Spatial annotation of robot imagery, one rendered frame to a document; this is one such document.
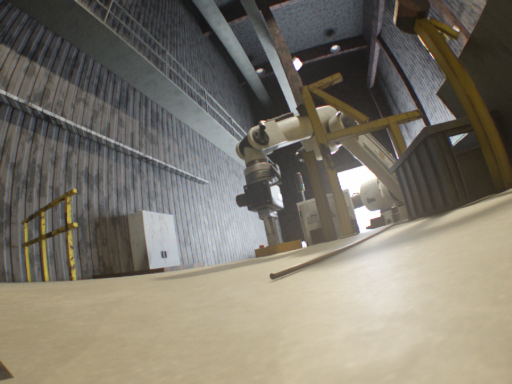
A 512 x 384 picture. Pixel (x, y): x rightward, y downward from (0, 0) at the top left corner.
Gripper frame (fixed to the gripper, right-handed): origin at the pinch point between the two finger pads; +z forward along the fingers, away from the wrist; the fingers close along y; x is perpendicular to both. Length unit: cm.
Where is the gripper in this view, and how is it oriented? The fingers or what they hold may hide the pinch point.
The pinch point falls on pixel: (273, 238)
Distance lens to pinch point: 126.2
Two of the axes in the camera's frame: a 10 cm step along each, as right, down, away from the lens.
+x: -9.2, 2.7, 3.0
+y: 3.5, 1.6, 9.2
